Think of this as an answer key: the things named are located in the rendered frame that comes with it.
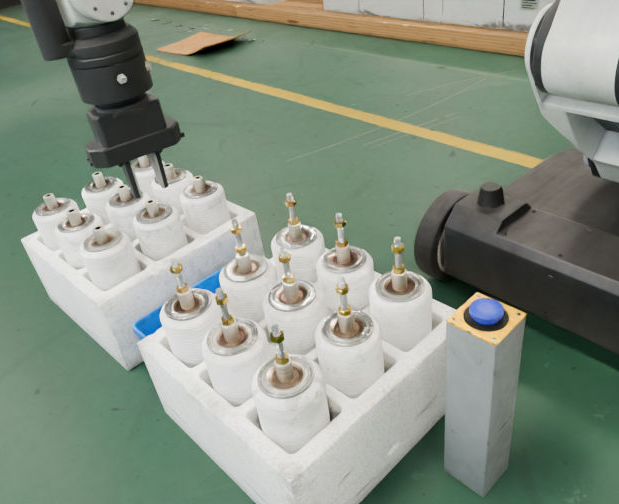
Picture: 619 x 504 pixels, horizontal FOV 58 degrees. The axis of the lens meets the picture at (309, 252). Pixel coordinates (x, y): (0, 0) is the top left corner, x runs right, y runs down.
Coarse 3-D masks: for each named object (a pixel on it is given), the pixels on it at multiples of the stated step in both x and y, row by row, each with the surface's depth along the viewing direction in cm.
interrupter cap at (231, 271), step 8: (256, 256) 97; (232, 264) 96; (256, 264) 95; (264, 264) 95; (224, 272) 94; (232, 272) 94; (240, 272) 94; (248, 272) 94; (256, 272) 93; (264, 272) 93; (232, 280) 92; (240, 280) 92; (248, 280) 92
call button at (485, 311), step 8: (472, 304) 69; (480, 304) 68; (488, 304) 68; (496, 304) 68; (472, 312) 68; (480, 312) 67; (488, 312) 67; (496, 312) 67; (480, 320) 67; (488, 320) 67; (496, 320) 67
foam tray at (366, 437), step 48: (432, 336) 86; (192, 384) 84; (384, 384) 79; (432, 384) 88; (192, 432) 95; (240, 432) 76; (336, 432) 74; (384, 432) 82; (240, 480) 86; (288, 480) 69; (336, 480) 77
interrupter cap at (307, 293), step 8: (304, 280) 89; (272, 288) 89; (280, 288) 89; (304, 288) 88; (312, 288) 88; (272, 296) 87; (280, 296) 87; (304, 296) 86; (312, 296) 86; (272, 304) 86; (280, 304) 85; (288, 304) 85; (296, 304) 85; (304, 304) 85
